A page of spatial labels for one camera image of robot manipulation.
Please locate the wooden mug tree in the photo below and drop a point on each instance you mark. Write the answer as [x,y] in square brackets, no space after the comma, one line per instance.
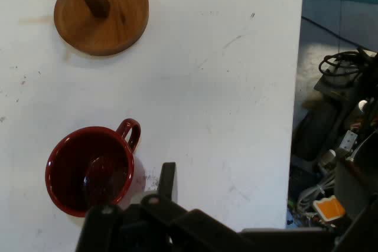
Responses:
[88,33]

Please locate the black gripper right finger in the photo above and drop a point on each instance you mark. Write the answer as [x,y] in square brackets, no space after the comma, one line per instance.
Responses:
[166,181]

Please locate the small white metal bracket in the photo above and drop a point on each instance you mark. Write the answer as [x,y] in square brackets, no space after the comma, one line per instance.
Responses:
[348,140]

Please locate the red ceramic mug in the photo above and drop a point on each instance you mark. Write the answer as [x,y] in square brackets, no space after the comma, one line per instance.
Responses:
[68,145]

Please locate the orange and white plastic piece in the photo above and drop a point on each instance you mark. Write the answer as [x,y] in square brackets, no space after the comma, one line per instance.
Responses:
[329,207]

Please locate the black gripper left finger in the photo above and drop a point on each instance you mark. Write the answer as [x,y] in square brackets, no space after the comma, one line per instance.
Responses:
[100,228]

